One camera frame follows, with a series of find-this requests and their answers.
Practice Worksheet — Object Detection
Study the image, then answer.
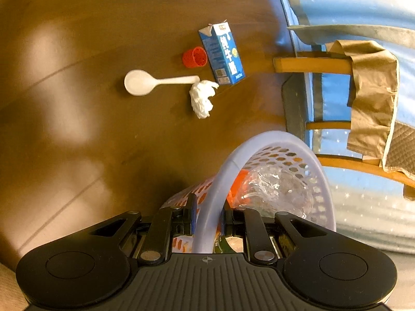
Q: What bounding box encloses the orange mesh bag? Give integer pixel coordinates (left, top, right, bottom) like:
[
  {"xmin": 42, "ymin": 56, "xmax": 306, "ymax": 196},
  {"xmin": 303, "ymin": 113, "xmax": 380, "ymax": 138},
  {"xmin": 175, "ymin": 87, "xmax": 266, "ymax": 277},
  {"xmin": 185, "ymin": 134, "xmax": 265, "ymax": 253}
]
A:
[{"xmin": 227, "ymin": 169, "xmax": 251, "ymax": 208}]

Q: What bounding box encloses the red bottle cap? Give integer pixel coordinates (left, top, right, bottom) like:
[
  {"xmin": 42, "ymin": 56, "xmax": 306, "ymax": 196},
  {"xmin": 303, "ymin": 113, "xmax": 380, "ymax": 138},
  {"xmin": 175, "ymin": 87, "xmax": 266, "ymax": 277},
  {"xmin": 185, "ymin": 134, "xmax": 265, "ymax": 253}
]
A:
[{"xmin": 182, "ymin": 47, "xmax": 208, "ymax": 69}]

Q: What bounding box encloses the tan chair cloth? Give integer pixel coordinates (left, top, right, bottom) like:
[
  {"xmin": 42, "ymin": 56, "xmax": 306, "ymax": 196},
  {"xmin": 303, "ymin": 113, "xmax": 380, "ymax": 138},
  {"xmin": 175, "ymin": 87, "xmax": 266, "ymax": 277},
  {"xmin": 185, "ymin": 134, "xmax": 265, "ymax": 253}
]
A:
[{"xmin": 326, "ymin": 40, "xmax": 400, "ymax": 161}]

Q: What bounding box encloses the clear plastic water bottle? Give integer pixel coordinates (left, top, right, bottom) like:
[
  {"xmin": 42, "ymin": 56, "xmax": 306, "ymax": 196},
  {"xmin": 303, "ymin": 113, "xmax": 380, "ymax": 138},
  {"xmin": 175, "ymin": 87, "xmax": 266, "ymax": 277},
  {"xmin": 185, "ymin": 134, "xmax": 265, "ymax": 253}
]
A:
[{"xmin": 233, "ymin": 165, "xmax": 320, "ymax": 221}]

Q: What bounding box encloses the blue starry curtain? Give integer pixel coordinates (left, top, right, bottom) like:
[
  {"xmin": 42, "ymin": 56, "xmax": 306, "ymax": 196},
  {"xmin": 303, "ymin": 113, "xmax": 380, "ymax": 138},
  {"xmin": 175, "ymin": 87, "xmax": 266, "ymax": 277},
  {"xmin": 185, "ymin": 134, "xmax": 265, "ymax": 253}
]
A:
[{"xmin": 285, "ymin": 0, "xmax": 415, "ymax": 256}]

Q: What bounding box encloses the brown quilted chair cushion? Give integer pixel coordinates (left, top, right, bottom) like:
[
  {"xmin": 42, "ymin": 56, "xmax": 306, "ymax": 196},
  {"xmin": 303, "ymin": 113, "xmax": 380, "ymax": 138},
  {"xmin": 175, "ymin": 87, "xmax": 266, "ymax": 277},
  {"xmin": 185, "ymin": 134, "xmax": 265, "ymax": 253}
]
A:
[{"xmin": 383, "ymin": 120, "xmax": 415, "ymax": 182}]

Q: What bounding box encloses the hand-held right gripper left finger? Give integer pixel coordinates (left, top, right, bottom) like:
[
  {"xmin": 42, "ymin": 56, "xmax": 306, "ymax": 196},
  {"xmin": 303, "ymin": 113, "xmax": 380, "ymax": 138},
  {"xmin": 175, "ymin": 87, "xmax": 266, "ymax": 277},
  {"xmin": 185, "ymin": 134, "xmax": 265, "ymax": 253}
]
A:
[{"xmin": 87, "ymin": 194, "xmax": 198, "ymax": 265}]

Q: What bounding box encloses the wooden chair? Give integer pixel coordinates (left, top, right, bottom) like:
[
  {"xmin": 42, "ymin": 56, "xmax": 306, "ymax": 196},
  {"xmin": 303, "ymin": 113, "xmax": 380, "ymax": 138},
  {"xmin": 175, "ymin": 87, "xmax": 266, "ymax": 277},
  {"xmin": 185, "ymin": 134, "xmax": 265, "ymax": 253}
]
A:
[{"xmin": 273, "ymin": 50, "xmax": 415, "ymax": 198}]

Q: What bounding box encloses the white tissue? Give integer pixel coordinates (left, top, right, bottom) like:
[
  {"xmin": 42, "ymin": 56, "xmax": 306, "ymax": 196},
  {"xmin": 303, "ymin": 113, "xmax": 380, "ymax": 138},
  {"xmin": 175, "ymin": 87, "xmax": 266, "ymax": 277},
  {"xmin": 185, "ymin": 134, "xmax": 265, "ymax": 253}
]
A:
[{"xmin": 189, "ymin": 80, "xmax": 220, "ymax": 119}]

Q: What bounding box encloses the lavender plastic basket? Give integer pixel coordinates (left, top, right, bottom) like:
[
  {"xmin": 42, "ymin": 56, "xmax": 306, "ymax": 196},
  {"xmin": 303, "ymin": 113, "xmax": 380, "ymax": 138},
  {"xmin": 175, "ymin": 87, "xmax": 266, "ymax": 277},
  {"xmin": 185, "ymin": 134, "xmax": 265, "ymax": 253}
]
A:
[{"xmin": 159, "ymin": 130, "xmax": 336, "ymax": 255}]

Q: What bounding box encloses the white plastic spoon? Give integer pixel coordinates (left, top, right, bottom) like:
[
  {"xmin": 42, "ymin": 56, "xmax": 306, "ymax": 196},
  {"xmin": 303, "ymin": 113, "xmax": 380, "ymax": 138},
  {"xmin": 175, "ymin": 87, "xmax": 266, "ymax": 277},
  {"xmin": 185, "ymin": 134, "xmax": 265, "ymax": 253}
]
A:
[{"xmin": 124, "ymin": 69, "xmax": 200, "ymax": 96}]

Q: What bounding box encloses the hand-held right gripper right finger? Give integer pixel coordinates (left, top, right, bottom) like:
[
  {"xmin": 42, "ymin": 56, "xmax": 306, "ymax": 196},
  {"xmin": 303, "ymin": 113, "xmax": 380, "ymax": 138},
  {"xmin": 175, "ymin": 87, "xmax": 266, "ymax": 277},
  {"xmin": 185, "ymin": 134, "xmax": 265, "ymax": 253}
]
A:
[{"xmin": 221, "ymin": 207, "xmax": 328, "ymax": 263}]

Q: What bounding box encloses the blue milk carton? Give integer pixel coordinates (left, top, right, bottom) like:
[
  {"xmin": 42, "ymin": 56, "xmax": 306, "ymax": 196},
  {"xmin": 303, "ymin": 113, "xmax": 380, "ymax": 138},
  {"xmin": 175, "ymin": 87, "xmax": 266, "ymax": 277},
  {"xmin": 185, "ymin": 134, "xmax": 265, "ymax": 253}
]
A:
[{"xmin": 198, "ymin": 21, "xmax": 246, "ymax": 85}]

